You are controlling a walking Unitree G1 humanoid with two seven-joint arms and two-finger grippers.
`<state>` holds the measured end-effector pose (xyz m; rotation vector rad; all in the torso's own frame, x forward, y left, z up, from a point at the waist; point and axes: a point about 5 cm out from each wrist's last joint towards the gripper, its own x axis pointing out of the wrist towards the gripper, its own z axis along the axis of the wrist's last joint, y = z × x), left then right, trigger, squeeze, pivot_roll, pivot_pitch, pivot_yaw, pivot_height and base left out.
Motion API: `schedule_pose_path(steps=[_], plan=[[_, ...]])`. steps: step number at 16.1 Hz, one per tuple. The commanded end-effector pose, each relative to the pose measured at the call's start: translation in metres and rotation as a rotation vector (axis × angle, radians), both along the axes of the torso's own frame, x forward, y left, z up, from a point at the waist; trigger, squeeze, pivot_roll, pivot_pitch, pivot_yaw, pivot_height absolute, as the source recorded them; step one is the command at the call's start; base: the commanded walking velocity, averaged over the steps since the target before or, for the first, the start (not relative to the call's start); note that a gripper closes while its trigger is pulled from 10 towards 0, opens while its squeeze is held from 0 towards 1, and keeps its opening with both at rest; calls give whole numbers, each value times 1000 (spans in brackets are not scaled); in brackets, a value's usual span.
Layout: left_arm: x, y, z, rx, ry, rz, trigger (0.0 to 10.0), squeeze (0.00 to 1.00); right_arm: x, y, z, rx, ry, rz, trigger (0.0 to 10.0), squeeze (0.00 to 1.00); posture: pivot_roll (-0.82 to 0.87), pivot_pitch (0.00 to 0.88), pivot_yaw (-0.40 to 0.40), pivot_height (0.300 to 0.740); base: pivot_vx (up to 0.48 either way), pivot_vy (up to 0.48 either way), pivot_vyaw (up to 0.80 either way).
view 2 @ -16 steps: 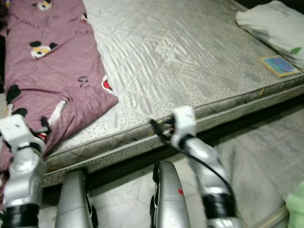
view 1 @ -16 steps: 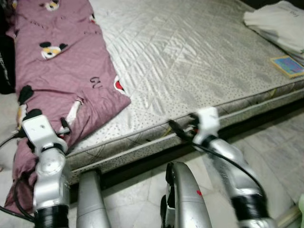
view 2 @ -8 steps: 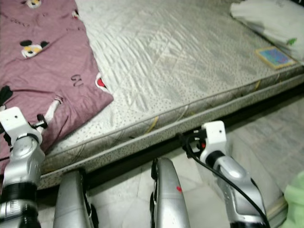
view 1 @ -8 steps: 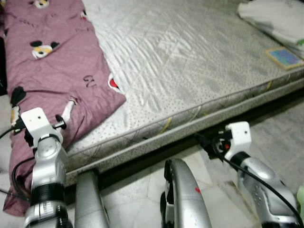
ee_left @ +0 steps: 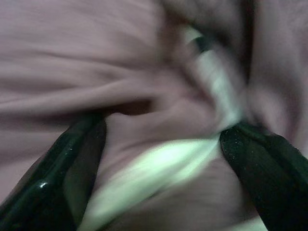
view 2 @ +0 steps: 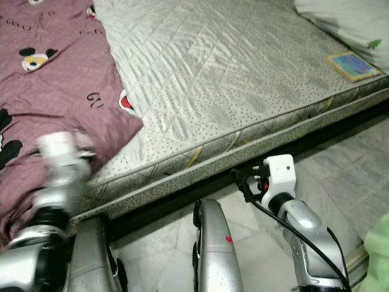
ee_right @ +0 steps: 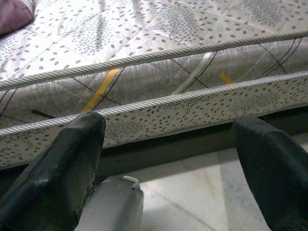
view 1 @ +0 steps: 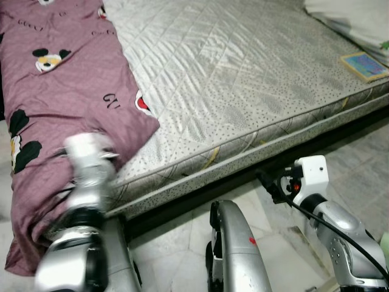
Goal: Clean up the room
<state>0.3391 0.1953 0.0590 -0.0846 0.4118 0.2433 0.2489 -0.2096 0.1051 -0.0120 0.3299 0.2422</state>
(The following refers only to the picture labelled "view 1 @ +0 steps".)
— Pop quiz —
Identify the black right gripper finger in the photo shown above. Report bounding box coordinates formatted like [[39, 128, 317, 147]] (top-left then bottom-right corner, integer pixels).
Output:
[[256, 169, 284, 203]]

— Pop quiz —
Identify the colourful picture puzzle board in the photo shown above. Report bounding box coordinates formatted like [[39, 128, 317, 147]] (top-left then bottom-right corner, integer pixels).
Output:
[[339, 52, 389, 83]]

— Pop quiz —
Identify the white pillow with writing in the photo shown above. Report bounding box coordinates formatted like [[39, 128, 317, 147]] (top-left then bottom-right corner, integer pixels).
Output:
[[304, 0, 389, 68]]

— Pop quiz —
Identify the pink cartoon mouse blanket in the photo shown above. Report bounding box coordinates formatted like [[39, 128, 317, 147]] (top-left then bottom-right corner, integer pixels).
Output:
[[0, 0, 162, 277]]

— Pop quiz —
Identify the grey right robot leg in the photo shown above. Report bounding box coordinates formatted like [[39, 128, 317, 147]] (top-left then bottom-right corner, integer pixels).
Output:
[[205, 200, 273, 292]]

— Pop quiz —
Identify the grey robot leg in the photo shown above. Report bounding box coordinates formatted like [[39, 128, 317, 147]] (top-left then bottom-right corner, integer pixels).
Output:
[[205, 200, 273, 292], [91, 213, 143, 292]]

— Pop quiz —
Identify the white quilted mattress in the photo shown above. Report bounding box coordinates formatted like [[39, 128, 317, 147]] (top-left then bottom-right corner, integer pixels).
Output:
[[100, 0, 389, 220]]

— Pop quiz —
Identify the grey left robot leg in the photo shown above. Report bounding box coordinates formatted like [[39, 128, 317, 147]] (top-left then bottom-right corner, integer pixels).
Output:
[[91, 213, 143, 292]]

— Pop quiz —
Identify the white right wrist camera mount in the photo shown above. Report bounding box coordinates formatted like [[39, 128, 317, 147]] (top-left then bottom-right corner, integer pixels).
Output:
[[294, 156, 330, 204]]

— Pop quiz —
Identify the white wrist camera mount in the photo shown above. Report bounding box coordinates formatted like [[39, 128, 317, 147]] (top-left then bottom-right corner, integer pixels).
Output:
[[64, 133, 119, 177], [294, 156, 330, 204]]

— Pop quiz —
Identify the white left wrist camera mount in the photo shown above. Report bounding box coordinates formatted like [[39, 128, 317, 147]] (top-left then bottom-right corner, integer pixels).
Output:
[[64, 133, 119, 177]]

